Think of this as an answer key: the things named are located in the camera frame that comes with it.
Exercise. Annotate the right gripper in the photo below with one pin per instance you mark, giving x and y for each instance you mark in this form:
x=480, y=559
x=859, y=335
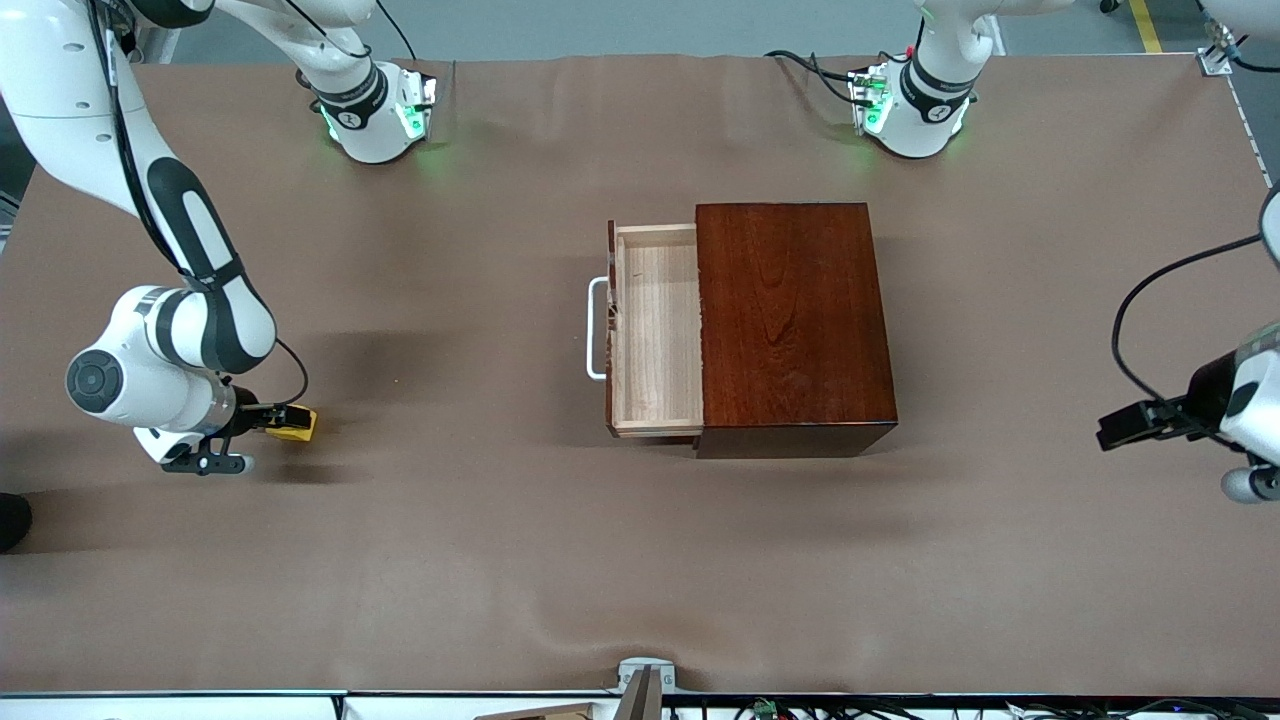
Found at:
x=247, y=414

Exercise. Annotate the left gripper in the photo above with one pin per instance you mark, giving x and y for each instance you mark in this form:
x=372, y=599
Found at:
x=1203, y=394

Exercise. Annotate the yellow wooden block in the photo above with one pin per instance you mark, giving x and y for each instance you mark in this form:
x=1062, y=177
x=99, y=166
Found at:
x=295, y=430

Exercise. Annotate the light wooden drawer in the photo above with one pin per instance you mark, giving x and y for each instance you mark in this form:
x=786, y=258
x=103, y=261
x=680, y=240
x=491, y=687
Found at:
x=660, y=340

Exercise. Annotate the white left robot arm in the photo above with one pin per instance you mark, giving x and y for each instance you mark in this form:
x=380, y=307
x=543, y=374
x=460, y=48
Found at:
x=930, y=100

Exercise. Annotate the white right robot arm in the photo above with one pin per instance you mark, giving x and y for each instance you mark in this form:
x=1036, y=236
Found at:
x=60, y=100

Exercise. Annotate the brown table cover cloth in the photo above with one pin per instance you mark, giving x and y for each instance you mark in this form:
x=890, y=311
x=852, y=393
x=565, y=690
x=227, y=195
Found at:
x=400, y=550

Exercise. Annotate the black round object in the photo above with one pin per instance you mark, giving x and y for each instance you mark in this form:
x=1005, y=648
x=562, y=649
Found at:
x=12, y=522

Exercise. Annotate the dark red-brown wooden cabinet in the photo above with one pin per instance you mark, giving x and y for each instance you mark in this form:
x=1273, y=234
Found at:
x=800, y=320

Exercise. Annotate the tan wooden board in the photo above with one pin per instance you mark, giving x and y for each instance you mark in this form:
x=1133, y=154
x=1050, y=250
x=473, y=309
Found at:
x=550, y=713

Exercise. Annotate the small green circuit board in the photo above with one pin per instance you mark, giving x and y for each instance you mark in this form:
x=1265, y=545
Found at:
x=765, y=708

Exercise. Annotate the aluminium frame post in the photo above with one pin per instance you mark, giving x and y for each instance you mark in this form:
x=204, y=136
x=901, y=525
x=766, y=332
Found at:
x=1214, y=63

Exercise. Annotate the grey metal camera bracket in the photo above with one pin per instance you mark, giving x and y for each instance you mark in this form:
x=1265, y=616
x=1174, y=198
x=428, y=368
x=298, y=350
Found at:
x=645, y=672

